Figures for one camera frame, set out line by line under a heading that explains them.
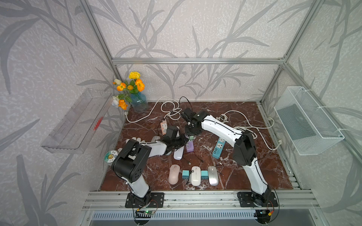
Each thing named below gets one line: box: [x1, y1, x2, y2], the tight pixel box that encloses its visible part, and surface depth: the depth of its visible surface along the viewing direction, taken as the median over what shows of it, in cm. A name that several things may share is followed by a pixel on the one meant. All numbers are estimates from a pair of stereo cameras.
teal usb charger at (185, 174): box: [181, 169, 190, 180], surface depth 82 cm
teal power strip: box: [212, 137, 226, 160], surface depth 91 cm
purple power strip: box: [185, 140, 195, 153], surface depth 93 cm
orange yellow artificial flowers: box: [111, 71, 146, 111], surface depth 87 cm
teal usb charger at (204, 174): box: [200, 169, 209, 180], surface depth 82 cm
